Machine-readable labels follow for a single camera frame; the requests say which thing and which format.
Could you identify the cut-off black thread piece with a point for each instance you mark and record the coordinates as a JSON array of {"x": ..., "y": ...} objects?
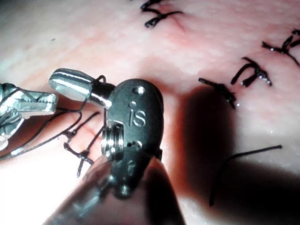
[{"x": 248, "y": 152}]

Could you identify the tissue pad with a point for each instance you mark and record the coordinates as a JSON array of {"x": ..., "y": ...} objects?
[{"x": 150, "y": 51}]

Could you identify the left arm needle driver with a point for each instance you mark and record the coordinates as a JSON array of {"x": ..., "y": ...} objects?
[{"x": 8, "y": 117}]

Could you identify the right arm needle driver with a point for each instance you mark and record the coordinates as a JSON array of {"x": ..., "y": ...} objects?
[{"x": 140, "y": 110}]

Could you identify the right arm needle driver jaw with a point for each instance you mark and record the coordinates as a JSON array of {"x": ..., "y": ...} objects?
[{"x": 70, "y": 82}]

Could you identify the left arm needle driver jaw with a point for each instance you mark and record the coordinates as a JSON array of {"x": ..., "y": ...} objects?
[
  {"x": 35, "y": 97},
  {"x": 37, "y": 109}
]

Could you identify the black stitching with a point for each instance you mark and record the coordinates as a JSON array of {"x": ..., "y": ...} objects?
[
  {"x": 83, "y": 154},
  {"x": 161, "y": 16},
  {"x": 256, "y": 71}
]

